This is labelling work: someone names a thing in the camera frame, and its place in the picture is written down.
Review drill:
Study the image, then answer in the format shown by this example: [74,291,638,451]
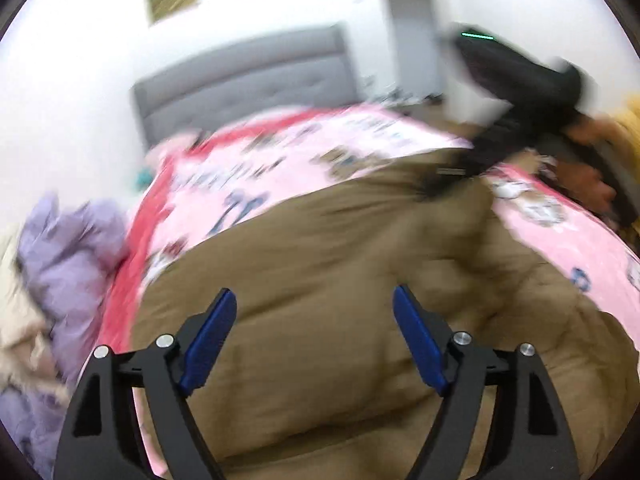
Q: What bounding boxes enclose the pink fluffy pillow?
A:
[146,132,202,162]

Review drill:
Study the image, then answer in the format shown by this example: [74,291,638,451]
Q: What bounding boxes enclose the grey upholstered bed headboard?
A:
[131,24,362,153]

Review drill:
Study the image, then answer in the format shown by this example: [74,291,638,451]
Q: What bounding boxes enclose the pink bear printed blanket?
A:
[97,104,640,466]

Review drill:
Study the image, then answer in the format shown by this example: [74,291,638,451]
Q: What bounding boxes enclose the brown hooded puffer jacket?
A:
[131,149,640,480]

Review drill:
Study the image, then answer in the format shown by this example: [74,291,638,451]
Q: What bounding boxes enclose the grey door frame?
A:
[382,0,453,98]

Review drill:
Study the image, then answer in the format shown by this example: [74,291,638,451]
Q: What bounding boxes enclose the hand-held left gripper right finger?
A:
[392,284,581,480]

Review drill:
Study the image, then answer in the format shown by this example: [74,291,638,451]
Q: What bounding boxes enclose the person's right hand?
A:
[552,116,618,213]

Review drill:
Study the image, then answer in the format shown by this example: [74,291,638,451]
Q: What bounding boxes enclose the lilac puffer jacket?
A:
[17,194,132,378]

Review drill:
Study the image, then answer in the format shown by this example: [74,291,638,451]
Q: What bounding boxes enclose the lilac knit sweater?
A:
[0,387,76,480]

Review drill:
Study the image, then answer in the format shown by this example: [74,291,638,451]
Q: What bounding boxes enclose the cream quilted jacket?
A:
[0,224,68,403]

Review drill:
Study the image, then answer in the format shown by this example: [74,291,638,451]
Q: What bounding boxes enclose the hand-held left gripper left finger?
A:
[54,288,238,480]

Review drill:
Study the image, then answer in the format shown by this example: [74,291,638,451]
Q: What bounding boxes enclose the person's right forearm yellow sleeve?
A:
[611,102,640,166]

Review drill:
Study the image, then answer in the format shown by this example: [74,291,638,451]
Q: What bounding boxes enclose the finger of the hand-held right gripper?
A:
[415,147,501,198]

